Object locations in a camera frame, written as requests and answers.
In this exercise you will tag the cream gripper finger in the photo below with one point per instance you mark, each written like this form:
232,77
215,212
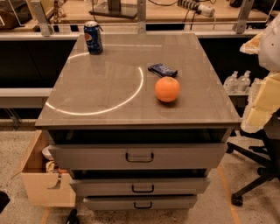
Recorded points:
252,46
267,101

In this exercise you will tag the orange fruit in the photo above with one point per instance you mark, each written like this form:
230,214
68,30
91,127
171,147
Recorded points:
167,89

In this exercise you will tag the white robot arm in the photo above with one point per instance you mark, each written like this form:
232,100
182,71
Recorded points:
269,58

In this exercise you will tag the blue pepsi can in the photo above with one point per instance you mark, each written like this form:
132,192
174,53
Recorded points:
92,35

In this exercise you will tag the clear sanitizer bottle right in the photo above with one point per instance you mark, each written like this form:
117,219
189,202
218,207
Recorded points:
243,82

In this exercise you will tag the clear sanitizer bottle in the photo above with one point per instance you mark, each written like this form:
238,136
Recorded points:
230,83
243,82

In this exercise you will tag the clear sanitizer bottle left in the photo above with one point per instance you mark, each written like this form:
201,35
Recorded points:
230,83

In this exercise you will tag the black office chair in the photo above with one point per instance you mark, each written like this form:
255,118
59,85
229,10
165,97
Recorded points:
267,156

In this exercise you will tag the white power strip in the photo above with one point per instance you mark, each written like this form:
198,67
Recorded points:
200,8

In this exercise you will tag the dark blue snack bar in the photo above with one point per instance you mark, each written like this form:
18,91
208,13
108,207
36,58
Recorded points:
162,70

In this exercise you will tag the grey drawer cabinet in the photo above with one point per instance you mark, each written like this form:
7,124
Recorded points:
110,99

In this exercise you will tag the black monitor stand base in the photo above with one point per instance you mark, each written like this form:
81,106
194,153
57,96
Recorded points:
115,9

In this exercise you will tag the top grey drawer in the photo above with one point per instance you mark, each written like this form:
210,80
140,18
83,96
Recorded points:
138,156

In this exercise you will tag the grey drawer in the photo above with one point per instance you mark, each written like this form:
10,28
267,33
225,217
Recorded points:
140,202
139,186
138,156

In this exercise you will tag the middle grey drawer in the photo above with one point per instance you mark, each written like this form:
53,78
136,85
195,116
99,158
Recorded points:
139,186

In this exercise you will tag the bottom grey drawer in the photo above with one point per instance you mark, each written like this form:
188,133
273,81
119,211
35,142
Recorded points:
140,202

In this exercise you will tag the white bowl in box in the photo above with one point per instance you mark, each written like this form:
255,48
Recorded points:
47,154

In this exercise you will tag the open cardboard box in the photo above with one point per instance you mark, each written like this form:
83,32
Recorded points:
43,189

